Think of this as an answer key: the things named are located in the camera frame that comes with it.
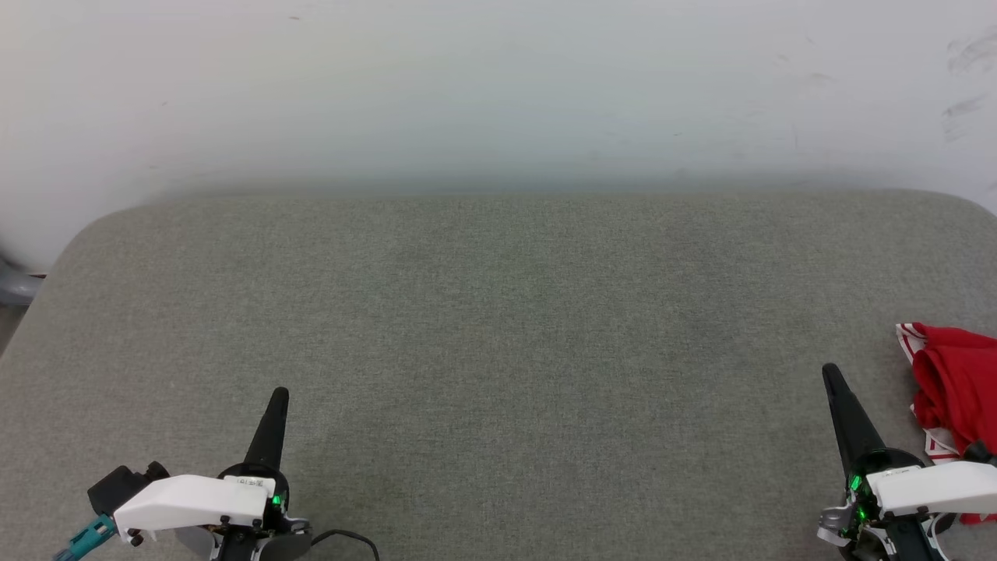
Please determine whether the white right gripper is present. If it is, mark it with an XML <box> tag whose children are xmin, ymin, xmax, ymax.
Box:
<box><xmin>821</xmin><ymin>362</ymin><xmax>997</xmax><ymax>521</ymax></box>

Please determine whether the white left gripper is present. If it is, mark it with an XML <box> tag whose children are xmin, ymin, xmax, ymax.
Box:
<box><xmin>113</xmin><ymin>386</ymin><xmax>293</xmax><ymax>545</ymax></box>

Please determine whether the red basketball jersey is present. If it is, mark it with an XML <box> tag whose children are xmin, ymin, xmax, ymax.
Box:
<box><xmin>895</xmin><ymin>321</ymin><xmax>997</xmax><ymax>525</ymax></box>

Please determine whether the grey metal bar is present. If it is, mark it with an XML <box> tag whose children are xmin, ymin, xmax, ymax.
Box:
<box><xmin>0</xmin><ymin>256</ymin><xmax>46</xmax><ymax>307</ymax></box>

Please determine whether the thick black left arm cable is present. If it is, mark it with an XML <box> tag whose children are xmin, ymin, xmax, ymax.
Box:
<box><xmin>310</xmin><ymin>529</ymin><xmax>381</xmax><ymax>561</ymax></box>

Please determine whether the teal left camera connector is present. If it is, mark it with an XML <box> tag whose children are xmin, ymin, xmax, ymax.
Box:
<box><xmin>53</xmin><ymin>513</ymin><xmax>119</xmax><ymax>561</ymax></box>

